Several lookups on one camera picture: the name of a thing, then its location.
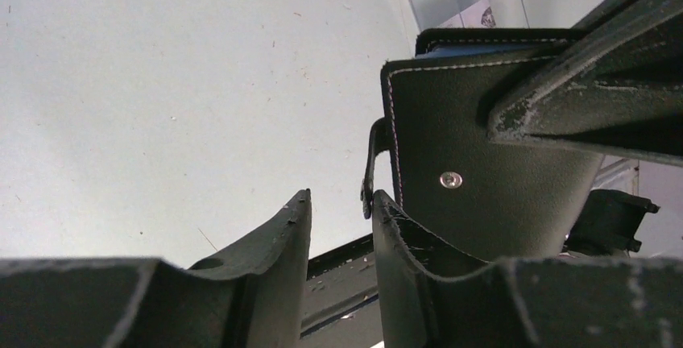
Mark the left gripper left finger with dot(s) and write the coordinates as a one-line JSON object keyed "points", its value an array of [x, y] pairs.
{"points": [[249, 294]]}

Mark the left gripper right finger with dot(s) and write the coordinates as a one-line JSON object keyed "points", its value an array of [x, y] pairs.
{"points": [[433, 295]]}

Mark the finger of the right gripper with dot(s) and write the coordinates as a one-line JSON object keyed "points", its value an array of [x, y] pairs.
{"points": [[630, 112], [628, 33]]}

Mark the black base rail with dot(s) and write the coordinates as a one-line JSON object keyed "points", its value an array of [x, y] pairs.
{"points": [[339, 283]]}

